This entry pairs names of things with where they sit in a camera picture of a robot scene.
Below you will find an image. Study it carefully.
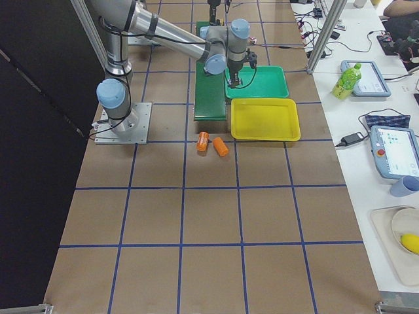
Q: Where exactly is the yellow plastic tray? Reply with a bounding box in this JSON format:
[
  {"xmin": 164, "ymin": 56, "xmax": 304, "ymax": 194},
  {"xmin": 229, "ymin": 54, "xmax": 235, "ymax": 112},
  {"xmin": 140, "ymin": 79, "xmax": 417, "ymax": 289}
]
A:
[{"xmin": 230, "ymin": 98, "xmax": 301, "ymax": 141}]

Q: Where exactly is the green plastic tray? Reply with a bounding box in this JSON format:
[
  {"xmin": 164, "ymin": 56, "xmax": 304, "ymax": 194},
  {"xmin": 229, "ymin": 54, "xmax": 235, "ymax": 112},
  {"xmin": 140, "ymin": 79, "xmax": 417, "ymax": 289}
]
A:
[{"xmin": 225, "ymin": 65, "xmax": 289, "ymax": 99}]

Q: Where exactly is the plain orange cylinder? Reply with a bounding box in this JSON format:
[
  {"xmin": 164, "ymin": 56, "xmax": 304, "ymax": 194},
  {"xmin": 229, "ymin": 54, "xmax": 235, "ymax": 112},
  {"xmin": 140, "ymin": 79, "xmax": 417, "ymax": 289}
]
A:
[{"xmin": 212, "ymin": 137, "xmax": 229, "ymax": 157}]

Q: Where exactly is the teach pendant tablet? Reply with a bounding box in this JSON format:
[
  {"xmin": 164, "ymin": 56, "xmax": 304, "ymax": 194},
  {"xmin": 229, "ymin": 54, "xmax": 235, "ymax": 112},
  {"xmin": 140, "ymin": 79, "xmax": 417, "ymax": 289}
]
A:
[
  {"xmin": 340, "ymin": 60, "xmax": 392, "ymax": 97},
  {"xmin": 369, "ymin": 126, "xmax": 418, "ymax": 179}
]

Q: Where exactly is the beige serving tray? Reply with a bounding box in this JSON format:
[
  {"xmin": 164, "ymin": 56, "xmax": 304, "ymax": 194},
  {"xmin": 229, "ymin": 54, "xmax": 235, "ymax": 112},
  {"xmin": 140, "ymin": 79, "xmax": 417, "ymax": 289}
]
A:
[{"xmin": 370, "ymin": 205, "xmax": 418, "ymax": 287}]

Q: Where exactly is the black power adapter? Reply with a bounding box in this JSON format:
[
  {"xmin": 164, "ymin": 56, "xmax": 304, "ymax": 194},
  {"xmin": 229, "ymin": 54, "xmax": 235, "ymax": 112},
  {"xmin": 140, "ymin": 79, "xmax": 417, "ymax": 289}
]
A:
[{"xmin": 336, "ymin": 132, "xmax": 365, "ymax": 147}]

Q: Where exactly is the aluminium frame post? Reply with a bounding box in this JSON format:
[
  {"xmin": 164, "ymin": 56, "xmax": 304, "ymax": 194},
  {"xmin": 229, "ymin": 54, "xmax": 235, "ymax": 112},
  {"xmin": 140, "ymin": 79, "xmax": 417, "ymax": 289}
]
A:
[{"xmin": 306, "ymin": 0, "xmax": 347, "ymax": 75}]

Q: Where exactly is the blue patterned cloth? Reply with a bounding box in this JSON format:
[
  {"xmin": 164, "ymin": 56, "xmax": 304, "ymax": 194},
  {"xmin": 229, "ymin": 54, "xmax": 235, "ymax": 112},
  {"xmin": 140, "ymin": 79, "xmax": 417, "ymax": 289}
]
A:
[{"xmin": 365, "ymin": 114, "xmax": 410, "ymax": 131}]

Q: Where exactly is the green conveyor belt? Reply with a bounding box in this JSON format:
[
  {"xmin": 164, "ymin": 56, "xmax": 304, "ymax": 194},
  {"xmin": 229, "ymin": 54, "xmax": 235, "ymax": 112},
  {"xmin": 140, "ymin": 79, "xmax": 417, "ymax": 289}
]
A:
[{"xmin": 193, "ymin": 20, "xmax": 228, "ymax": 122}]

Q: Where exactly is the beige bowl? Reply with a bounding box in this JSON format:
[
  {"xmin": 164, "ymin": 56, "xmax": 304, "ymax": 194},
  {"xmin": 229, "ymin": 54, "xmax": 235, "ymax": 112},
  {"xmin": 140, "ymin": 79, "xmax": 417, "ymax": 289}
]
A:
[{"xmin": 391, "ymin": 208, "xmax": 418, "ymax": 255}]

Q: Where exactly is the green tea bottle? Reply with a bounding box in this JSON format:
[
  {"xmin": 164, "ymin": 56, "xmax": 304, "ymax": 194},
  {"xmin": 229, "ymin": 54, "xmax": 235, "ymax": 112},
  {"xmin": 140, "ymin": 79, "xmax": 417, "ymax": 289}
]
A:
[{"xmin": 332, "ymin": 63, "xmax": 361, "ymax": 100}]

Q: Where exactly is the yellow banana toy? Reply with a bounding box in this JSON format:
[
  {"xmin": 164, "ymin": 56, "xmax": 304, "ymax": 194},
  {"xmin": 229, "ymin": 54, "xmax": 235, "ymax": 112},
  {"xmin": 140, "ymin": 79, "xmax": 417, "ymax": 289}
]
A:
[{"xmin": 400, "ymin": 234, "xmax": 419, "ymax": 254}]

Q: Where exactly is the orange cylinder marked 4680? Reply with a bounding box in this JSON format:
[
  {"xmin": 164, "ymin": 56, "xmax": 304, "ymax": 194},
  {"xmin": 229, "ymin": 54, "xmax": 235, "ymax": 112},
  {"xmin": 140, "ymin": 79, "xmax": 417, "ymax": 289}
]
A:
[{"xmin": 196, "ymin": 131, "xmax": 210, "ymax": 152}]

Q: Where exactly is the near teach pendant tablet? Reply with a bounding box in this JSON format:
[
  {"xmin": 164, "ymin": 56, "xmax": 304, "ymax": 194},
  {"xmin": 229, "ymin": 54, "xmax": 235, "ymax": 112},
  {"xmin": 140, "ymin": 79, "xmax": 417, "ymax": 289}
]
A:
[{"xmin": 369, "ymin": 126, "xmax": 418, "ymax": 179}]

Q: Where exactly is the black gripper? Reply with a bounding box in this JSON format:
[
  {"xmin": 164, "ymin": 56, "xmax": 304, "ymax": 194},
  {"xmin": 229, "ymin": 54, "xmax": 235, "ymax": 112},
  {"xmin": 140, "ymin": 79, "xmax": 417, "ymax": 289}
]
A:
[
  {"xmin": 209, "ymin": 6, "xmax": 217, "ymax": 24},
  {"xmin": 227, "ymin": 47, "xmax": 257, "ymax": 88}
]

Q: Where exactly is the far teach pendant tablet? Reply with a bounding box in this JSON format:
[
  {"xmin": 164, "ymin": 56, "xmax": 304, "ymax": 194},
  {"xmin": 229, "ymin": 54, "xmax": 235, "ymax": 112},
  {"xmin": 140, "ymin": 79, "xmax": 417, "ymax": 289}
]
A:
[{"xmin": 340, "ymin": 60, "xmax": 392, "ymax": 97}]

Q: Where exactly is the light blue cup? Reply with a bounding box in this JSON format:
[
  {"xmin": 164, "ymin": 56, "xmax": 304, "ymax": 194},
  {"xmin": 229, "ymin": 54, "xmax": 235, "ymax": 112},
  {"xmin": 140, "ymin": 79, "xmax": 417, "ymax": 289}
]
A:
[{"xmin": 390, "ymin": 176, "xmax": 419, "ymax": 198}]

